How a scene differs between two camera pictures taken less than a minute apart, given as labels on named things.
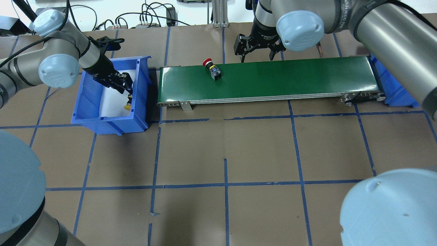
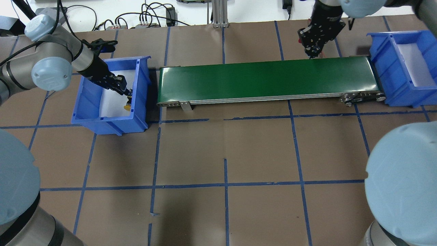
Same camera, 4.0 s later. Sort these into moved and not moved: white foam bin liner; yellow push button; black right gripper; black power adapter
Moved: black right gripper
Not moved: black power adapter; yellow push button; white foam bin liner
